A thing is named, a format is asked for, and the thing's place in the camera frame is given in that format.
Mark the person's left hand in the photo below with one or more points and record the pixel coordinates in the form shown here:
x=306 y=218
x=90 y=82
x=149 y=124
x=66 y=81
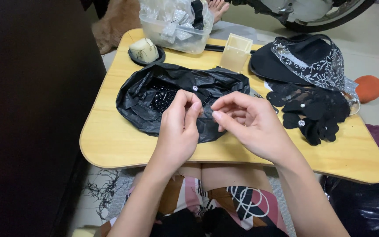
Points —
x=176 y=131

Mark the person's right hand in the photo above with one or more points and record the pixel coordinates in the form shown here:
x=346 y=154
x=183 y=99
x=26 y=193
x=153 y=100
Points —
x=258 y=128

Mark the small metal tool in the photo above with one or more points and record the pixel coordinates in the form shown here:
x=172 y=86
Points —
x=259 y=96

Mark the heap of black beads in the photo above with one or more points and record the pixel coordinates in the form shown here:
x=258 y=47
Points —
x=163 y=98

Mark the crumpled black plastic bag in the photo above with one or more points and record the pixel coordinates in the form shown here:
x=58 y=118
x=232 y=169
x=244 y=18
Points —
x=136 y=98

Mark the person's right leg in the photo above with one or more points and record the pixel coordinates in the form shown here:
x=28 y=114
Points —
x=232 y=174

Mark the black sun visor hat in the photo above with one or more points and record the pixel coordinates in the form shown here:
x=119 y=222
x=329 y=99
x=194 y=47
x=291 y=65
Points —
x=265 y=65

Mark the pile of black fabric flowers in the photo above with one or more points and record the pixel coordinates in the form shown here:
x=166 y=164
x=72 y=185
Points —
x=321 y=108

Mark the patterned colourful shorts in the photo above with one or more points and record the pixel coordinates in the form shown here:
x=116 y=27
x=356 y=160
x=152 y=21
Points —
x=183 y=197

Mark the cream square plastic cup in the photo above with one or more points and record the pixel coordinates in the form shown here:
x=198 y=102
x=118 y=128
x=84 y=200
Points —
x=235 y=54

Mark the black silver floral lace ribbon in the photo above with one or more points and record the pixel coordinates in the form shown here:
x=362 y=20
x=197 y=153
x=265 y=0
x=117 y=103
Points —
x=324 y=72

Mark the white sponge block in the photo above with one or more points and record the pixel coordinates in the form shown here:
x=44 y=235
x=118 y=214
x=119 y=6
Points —
x=145 y=51

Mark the clear plastic container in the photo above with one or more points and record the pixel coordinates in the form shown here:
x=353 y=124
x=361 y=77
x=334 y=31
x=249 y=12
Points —
x=191 y=42

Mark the black thin stick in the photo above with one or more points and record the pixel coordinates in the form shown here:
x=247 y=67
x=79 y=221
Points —
x=212 y=48

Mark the black thread scraps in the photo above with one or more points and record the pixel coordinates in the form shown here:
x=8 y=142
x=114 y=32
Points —
x=105 y=192

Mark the clear glass cup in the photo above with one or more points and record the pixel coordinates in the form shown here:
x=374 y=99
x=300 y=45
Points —
x=356 y=105

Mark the silver glitter ribbon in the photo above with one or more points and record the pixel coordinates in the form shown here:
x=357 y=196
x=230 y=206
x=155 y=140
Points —
x=351 y=86

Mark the white dotted ribbon bow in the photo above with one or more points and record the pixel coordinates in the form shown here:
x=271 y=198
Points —
x=176 y=28

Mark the motorcycle wheel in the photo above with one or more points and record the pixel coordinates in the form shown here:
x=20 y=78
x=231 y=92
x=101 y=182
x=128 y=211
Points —
x=308 y=27

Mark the orange fabric piece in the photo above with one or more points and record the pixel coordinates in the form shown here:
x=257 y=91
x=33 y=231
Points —
x=369 y=88

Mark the black fabric scrunchie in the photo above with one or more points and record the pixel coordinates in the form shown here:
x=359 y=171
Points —
x=197 y=14

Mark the brown furry animal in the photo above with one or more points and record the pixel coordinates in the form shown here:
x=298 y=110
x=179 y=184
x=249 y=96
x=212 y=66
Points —
x=115 y=24

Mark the large shiny black plastic bag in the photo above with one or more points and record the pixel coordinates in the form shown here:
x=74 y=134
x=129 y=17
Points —
x=367 y=207

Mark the pale yellow item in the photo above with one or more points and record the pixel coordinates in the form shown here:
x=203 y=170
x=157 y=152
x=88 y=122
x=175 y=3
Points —
x=82 y=232

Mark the dark wooden cabinet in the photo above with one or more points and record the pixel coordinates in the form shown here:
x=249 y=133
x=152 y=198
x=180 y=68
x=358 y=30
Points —
x=28 y=115

